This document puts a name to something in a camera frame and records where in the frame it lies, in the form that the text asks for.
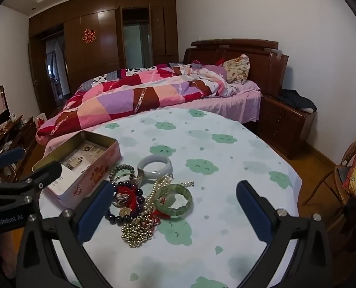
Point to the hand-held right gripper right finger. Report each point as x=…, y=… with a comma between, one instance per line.
x=253, y=213

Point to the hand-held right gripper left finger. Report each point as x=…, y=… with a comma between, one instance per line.
x=95, y=208

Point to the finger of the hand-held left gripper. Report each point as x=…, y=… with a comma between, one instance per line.
x=11, y=155
x=47, y=171

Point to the red woven knot charm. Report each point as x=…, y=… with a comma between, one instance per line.
x=127, y=193

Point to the pink tin box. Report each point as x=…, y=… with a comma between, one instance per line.
x=100, y=171

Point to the white jade bangle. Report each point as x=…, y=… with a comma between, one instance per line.
x=154, y=175

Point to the green jade bangle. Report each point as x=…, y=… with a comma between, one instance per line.
x=178, y=212

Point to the low wooden cabinet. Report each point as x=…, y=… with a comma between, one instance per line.
x=22, y=135

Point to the pile of small household clutter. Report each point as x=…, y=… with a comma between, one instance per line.
x=1, y=132

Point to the printed paper liner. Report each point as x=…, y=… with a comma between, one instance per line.
x=76, y=159

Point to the red white paper bag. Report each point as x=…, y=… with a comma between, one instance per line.
x=41, y=121

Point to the wooden chair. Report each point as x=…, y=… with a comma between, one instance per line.
x=331, y=183

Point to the wooden nightstand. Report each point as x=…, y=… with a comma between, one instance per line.
x=286, y=126

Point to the patchwork quilt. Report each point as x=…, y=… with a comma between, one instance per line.
x=121, y=102

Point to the wooden bed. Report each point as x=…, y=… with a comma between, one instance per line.
x=220, y=105

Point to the dark clothes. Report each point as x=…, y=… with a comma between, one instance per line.
x=296, y=99

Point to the brown wooden wardrobe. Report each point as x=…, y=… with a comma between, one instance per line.
x=106, y=51

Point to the red paper decoration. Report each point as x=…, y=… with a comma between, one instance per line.
x=88, y=35

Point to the floral pillow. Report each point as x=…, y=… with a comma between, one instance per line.
x=238, y=69

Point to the pink pillow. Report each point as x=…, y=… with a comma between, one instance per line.
x=215, y=70

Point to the wooden bed headboard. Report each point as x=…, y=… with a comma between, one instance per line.
x=262, y=63

